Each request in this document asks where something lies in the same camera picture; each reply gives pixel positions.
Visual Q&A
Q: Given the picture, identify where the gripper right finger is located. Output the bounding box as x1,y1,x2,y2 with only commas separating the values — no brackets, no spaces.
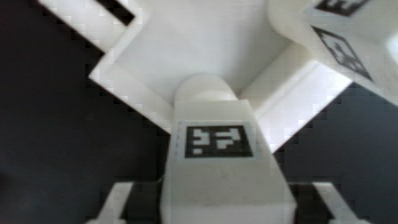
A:
286,181,375,224

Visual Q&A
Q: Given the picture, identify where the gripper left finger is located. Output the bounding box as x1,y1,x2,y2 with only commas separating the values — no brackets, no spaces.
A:
82,181,165,224

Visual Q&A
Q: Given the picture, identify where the white chair leg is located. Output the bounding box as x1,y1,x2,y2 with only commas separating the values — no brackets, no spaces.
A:
160,75,297,224

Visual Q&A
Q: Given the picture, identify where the white chair seat part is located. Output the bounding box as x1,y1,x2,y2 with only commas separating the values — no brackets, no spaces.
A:
37,0,352,149

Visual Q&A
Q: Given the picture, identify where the white chair leg tagged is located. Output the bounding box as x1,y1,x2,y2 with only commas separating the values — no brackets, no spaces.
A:
268,0,398,106

